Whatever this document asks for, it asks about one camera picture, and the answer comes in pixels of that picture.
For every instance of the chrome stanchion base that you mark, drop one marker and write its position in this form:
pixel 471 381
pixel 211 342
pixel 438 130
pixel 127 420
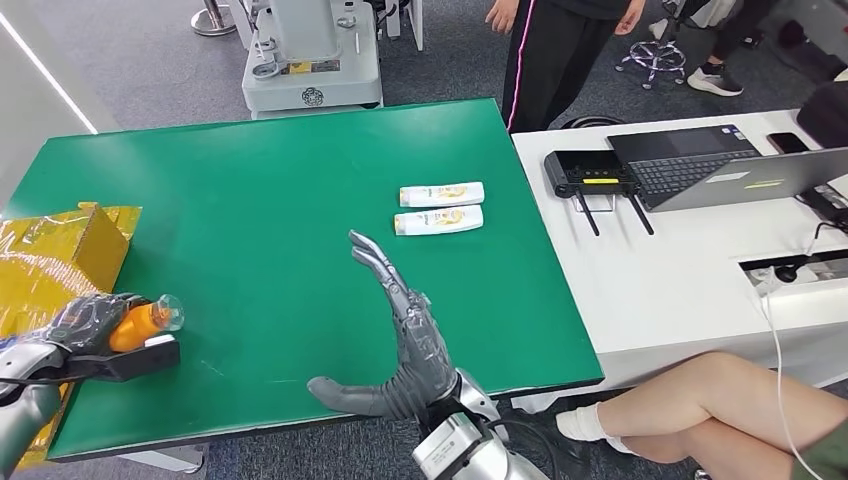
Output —
pixel 212 22

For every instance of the yellow cardboard box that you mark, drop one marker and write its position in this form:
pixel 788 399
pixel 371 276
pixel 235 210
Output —
pixel 66 252

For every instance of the black router with antennas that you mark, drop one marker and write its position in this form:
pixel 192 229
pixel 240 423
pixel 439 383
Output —
pixel 583 171

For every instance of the white panel frame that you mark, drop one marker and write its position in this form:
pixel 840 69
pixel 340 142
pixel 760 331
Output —
pixel 414 20

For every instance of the black bag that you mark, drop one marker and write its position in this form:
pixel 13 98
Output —
pixel 828 114

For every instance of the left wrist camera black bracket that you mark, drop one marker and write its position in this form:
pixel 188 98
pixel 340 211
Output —
pixel 139 364

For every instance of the person's left hand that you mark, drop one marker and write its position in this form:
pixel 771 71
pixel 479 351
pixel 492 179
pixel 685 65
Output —
pixel 630 16

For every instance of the white robot base machine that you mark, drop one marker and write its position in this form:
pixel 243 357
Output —
pixel 311 66

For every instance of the person's right hand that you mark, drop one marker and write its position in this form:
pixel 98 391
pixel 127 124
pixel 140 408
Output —
pixel 501 14

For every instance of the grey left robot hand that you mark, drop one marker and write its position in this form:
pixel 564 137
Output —
pixel 86 324

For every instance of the black smartphone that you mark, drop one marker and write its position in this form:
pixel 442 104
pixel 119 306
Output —
pixel 790 143

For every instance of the grey laptop with black keyboard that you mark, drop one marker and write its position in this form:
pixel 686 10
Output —
pixel 689 167

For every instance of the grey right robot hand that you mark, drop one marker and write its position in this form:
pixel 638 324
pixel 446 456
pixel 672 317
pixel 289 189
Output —
pixel 420 358

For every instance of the black power adapter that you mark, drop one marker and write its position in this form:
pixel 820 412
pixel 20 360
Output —
pixel 828 202

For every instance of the black plug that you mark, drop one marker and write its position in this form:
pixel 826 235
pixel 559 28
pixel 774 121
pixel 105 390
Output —
pixel 788 273

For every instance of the white shampoo bottle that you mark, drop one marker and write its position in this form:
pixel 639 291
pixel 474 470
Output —
pixel 450 220
pixel 450 194

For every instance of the chrome stool base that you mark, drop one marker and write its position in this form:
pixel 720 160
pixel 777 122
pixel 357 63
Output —
pixel 654 61

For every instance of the orange bottle with clear cap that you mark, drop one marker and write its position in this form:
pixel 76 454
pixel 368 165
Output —
pixel 136 328

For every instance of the person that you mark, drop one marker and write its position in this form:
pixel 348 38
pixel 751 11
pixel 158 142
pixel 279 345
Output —
pixel 729 40
pixel 715 404
pixel 550 60

